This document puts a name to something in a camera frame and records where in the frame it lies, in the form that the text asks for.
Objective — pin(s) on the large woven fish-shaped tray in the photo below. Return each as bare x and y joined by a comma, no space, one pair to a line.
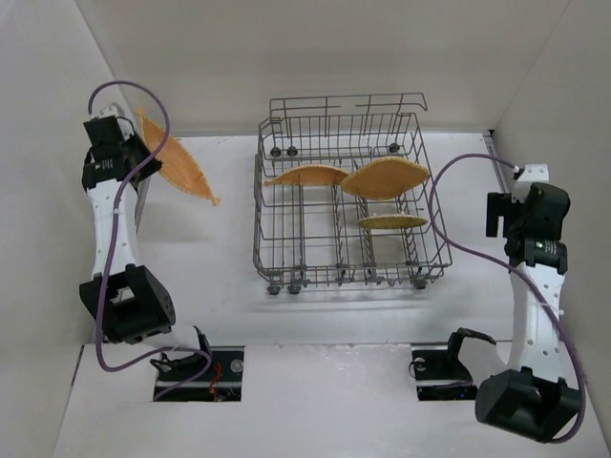
178,166

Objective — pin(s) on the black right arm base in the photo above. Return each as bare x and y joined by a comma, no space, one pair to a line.
439,374

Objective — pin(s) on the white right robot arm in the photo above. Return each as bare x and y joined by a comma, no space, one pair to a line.
527,394

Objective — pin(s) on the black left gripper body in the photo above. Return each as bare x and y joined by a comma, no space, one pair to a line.
136,156

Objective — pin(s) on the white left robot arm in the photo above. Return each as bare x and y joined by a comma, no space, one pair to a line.
136,306

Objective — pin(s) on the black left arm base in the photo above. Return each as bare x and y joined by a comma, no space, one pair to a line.
193,370

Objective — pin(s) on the small woven fish-shaped tray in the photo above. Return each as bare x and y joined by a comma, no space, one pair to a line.
309,175

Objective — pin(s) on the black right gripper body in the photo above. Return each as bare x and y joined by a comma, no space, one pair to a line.
496,215

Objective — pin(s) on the woven leaf-shaped tray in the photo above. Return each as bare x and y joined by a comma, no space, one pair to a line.
385,178

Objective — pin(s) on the round woven green plate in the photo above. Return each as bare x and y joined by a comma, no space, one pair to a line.
392,221

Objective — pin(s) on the grey wire dish rack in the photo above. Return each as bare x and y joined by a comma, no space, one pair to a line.
309,235

